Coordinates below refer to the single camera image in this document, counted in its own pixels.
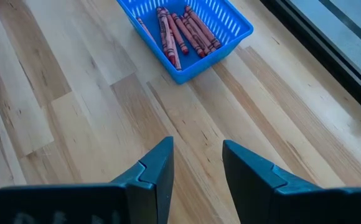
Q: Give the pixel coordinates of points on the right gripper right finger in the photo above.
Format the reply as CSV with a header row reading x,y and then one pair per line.
x,y
252,186

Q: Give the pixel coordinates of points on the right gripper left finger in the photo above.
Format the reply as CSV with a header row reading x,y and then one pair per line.
x,y
149,193

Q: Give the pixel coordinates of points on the blue plastic basket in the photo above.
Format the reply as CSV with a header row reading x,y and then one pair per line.
x,y
186,73

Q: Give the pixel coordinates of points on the black metal table frame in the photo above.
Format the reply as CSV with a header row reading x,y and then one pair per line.
x,y
323,51

